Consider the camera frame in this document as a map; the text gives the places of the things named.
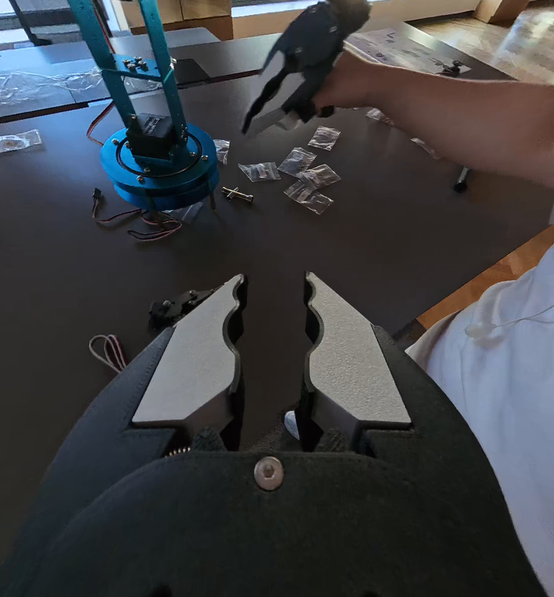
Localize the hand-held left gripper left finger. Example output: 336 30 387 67
132 274 249 451

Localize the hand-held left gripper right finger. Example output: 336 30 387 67
298 271 413 452

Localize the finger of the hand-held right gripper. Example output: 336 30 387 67
241 47 291 136
253 75 316 134

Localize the person's right forearm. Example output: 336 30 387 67
369 61 554 188

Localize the dark desk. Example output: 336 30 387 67
0 21 554 574

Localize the person's right hand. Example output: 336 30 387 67
313 50 380 118

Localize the cluster of clear hardware bags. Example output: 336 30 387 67
213 126 342 215

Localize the black toy robot claw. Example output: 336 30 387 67
89 285 223 375

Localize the open instruction manual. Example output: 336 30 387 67
344 26 474 76

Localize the silver cross wrench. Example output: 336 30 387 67
220 185 255 204

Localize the brown cardboard box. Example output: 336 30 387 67
473 0 532 25
118 0 235 42

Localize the crumpled clear plastic wrap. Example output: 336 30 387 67
0 67 166 111

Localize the flat clear plastic bag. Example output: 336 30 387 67
0 129 43 155

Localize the white cord with toggle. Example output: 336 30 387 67
464 293 554 340

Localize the desk with cable flap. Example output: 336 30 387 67
0 27 223 113

